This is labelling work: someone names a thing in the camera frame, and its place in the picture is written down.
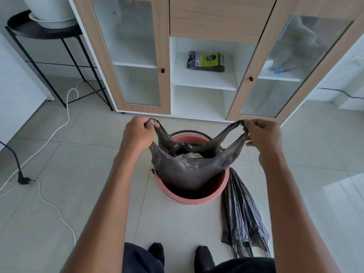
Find person's right hand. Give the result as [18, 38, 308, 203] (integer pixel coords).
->
[242, 119, 282, 166]

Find person's left hand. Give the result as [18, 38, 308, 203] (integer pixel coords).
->
[121, 116, 157, 161]

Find black plastic garbage bag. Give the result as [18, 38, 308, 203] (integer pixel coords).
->
[148, 119, 251, 191]

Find person's right forearm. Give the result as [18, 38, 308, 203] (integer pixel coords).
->
[257, 151, 342, 273]

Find person's left forearm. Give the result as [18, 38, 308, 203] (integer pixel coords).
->
[60, 147, 151, 273]

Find white crumpled trash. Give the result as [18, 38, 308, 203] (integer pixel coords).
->
[173, 152, 204, 161]

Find blue and white item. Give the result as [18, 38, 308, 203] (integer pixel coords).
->
[267, 59, 288, 75]

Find glass cabinet door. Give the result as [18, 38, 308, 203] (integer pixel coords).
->
[226, 0, 364, 126]
[71, 0, 171, 116]

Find pack of black garbage bags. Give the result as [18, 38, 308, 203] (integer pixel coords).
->
[186, 51, 226, 73]

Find pink round waste bin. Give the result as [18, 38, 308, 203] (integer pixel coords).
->
[153, 131, 230, 205]

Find crumpled black plastic bag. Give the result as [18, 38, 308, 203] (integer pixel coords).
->
[220, 167, 271, 259]

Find white cloth behind glass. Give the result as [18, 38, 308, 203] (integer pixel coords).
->
[277, 15, 325, 70]

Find wood and white cabinet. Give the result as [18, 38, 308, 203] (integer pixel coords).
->
[67, 0, 364, 126]

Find person's black left sock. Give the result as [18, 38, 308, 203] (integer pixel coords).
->
[148, 242, 166, 268]

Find person's black sock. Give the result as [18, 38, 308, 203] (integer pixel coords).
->
[148, 242, 166, 268]
[195, 245, 216, 273]

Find person's dark shorts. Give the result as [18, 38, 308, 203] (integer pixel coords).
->
[122, 242, 276, 273]

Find white low appliance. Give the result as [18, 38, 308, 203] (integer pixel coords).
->
[0, 31, 56, 145]

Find person's black right sock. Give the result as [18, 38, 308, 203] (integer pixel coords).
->
[195, 245, 216, 273]

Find white pot saucer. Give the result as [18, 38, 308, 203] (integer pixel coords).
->
[28, 12, 79, 29]

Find black round side table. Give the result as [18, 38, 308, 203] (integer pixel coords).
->
[4, 9, 114, 112]

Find white plant pot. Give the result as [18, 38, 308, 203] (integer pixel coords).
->
[21, 0, 76, 22]

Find white power cable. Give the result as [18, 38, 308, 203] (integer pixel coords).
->
[0, 88, 79, 248]

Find thin black cable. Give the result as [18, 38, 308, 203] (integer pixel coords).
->
[317, 87, 364, 99]

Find black cable with plug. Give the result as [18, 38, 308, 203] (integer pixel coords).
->
[0, 140, 33, 185]

